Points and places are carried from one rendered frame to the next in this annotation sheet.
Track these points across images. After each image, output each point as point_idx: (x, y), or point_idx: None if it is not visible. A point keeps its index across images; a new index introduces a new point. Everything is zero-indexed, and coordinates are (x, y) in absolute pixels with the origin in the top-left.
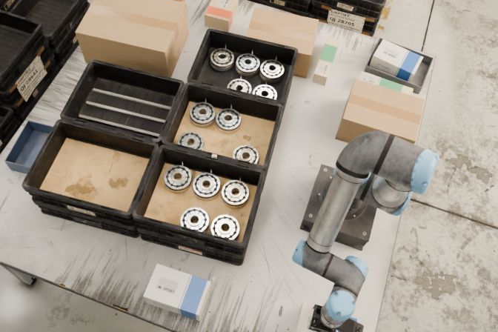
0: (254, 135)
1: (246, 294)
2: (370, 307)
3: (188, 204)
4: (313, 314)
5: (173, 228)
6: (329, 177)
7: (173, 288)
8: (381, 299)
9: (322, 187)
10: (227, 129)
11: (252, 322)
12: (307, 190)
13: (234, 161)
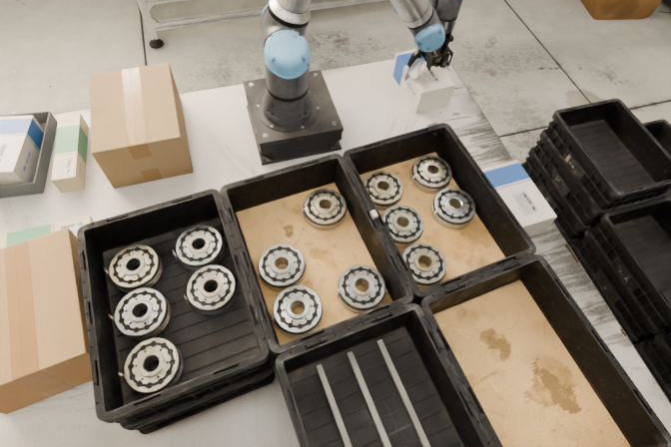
0: (279, 223)
1: None
2: (365, 70)
3: (437, 233)
4: (444, 51)
5: (499, 196)
6: (273, 127)
7: (521, 196)
8: (352, 66)
9: (292, 128)
10: (301, 253)
11: (462, 139)
12: (289, 165)
13: (358, 190)
